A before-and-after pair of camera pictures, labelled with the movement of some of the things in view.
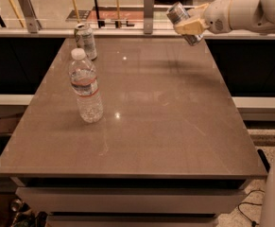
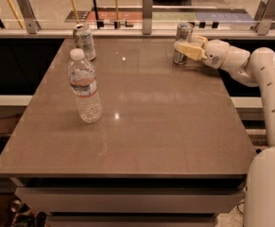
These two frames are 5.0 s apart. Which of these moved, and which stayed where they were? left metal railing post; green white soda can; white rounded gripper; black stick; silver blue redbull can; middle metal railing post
Moved: white rounded gripper; silver blue redbull can
Stayed: black stick; middle metal railing post; green white soda can; left metal railing post
